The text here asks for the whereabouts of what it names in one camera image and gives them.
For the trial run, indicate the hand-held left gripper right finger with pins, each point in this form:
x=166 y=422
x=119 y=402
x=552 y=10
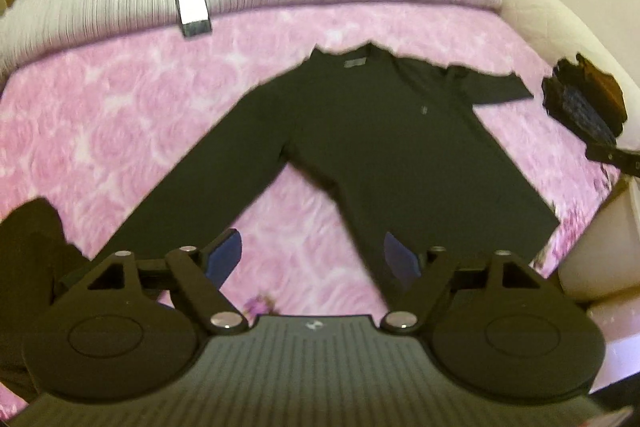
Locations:
x=400 y=259

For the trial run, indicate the white quilted mattress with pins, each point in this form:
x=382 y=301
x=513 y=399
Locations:
x=545 y=12

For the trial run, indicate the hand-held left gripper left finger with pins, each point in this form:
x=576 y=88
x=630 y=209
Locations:
x=224 y=257

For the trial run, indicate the black long-sleeved shirt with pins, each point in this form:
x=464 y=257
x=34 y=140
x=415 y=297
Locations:
x=380 y=127

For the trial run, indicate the pink floral blanket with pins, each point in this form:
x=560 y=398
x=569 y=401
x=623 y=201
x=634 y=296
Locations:
x=125 y=122

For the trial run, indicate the dark cloth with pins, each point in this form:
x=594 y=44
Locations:
x=30 y=287

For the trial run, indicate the pile of dark folded clothes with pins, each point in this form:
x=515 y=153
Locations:
x=582 y=102

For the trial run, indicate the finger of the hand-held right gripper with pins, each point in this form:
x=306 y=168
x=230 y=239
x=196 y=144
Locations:
x=616 y=161

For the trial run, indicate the small white box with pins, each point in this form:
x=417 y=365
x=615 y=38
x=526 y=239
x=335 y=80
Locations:
x=192 y=9

